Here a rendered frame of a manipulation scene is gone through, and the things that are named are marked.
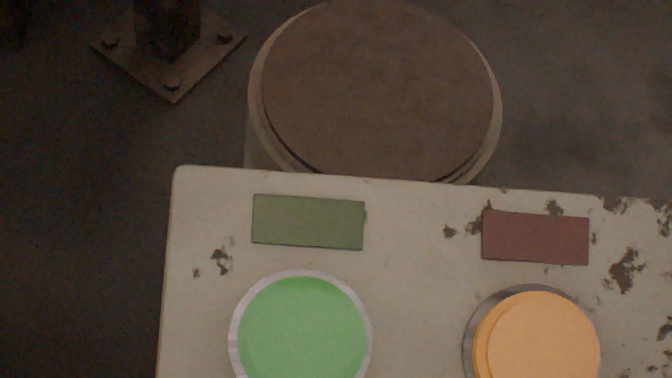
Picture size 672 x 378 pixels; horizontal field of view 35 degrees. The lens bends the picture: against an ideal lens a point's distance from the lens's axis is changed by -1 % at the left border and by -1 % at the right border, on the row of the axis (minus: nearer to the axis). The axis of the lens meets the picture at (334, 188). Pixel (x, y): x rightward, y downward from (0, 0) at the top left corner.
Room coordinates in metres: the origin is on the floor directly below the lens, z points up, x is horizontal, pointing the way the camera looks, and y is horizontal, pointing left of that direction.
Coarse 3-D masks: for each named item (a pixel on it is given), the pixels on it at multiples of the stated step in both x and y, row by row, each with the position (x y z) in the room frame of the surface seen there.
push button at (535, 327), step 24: (504, 312) 0.15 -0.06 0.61; (528, 312) 0.15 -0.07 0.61; (552, 312) 0.15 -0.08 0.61; (576, 312) 0.15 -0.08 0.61; (480, 336) 0.14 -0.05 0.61; (504, 336) 0.14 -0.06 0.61; (528, 336) 0.14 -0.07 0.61; (552, 336) 0.14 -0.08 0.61; (576, 336) 0.14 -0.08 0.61; (480, 360) 0.13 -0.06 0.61; (504, 360) 0.13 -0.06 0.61; (528, 360) 0.13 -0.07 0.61; (552, 360) 0.14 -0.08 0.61; (576, 360) 0.14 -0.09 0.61
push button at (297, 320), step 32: (288, 288) 0.14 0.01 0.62; (320, 288) 0.14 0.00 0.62; (256, 320) 0.13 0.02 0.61; (288, 320) 0.13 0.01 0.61; (320, 320) 0.13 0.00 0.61; (352, 320) 0.14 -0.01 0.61; (256, 352) 0.12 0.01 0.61; (288, 352) 0.12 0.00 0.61; (320, 352) 0.12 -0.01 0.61; (352, 352) 0.13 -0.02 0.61
